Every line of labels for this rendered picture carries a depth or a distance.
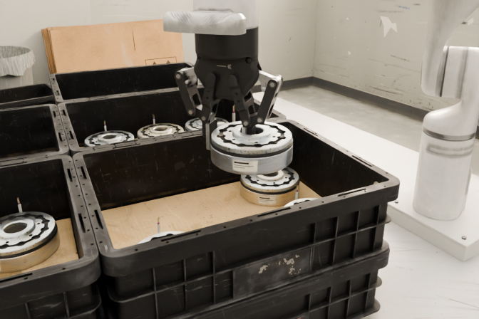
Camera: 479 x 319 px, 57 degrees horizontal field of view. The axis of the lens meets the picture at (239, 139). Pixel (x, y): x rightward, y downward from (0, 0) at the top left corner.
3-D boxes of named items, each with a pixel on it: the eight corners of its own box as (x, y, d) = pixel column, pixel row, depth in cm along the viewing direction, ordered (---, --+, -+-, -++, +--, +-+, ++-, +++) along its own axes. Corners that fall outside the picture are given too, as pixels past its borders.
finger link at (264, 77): (245, 63, 51) (237, 80, 52) (280, 82, 50) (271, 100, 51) (252, 59, 53) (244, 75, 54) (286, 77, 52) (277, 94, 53)
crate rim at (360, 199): (289, 129, 85) (290, 117, 84) (404, 198, 60) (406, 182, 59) (73, 166, 69) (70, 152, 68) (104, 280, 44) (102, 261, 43)
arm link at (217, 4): (159, 33, 46) (154, -30, 44) (204, 21, 56) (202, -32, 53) (239, 38, 43) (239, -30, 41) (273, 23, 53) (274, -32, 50)
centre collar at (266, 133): (259, 125, 58) (259, 121, 58) (278, 138, 54) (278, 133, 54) (225, 131, 56) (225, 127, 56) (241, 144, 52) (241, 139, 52)
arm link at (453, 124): (492, 43, 78) (476, 131, 85) (435, 40, 82) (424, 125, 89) (493, 54, 71) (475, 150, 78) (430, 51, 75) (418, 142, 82)
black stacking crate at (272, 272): (287, 174, 88) (289, 121, 84) (393, 255, 64) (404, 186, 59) (82, 219, 73) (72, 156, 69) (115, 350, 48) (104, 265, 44)
